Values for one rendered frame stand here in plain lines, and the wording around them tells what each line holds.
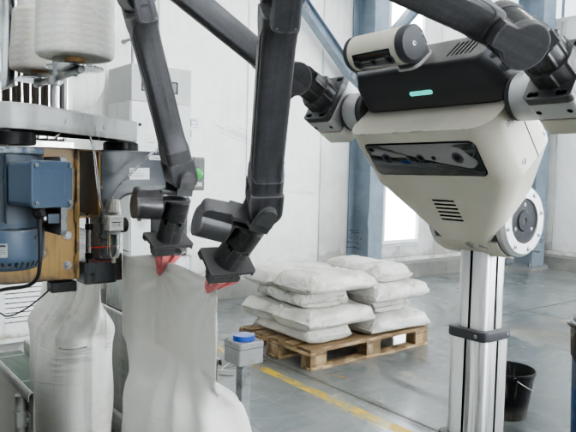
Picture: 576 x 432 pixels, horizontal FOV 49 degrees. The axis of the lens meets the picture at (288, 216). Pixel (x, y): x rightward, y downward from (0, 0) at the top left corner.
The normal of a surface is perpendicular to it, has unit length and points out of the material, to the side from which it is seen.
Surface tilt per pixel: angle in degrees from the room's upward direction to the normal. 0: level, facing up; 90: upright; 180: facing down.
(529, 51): 124
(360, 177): 90
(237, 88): 90
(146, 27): 114
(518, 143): 90
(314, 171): 90
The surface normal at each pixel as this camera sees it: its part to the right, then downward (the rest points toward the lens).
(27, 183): -0.48, 0.04
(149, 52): 0.44, 0.29
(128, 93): -0.80, 0.02
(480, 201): -0.63, 0.66
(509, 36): 0.18, 0.62
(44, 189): 0.88, 0.05
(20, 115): 0.67, 0.07
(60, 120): 0.97, 0.04
